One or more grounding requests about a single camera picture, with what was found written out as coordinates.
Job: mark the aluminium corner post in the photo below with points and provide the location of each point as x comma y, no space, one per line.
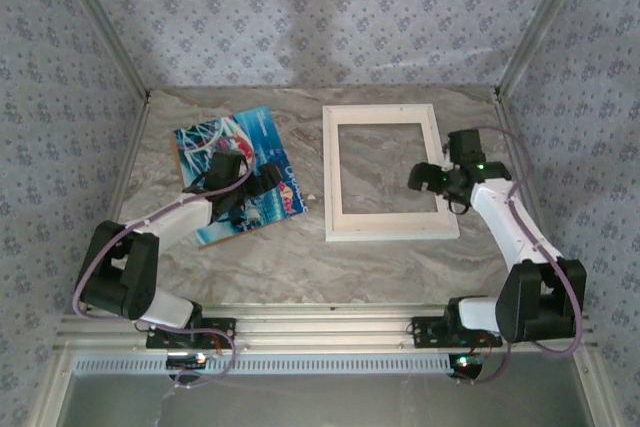
104,22
542,22

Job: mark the small circuit board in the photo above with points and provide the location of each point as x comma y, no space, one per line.
467,363
187,361

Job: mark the grey metal sheet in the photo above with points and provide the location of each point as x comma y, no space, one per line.
320,404

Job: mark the aluminium mounting rail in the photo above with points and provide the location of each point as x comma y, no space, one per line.
320,327

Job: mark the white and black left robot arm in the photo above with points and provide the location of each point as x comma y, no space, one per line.
115,272

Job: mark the aluminium side rail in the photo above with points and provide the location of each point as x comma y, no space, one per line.
510,132
132,152

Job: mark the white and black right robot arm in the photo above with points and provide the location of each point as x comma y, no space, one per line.
525,307

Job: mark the white wooden picture frame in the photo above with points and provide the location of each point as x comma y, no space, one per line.
390,237

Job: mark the blue photo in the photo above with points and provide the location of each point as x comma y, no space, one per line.
262,134

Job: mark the aluminium lower post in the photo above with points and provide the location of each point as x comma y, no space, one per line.
51,392
595,392

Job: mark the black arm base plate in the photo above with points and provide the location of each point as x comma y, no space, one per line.
224,323
425,334

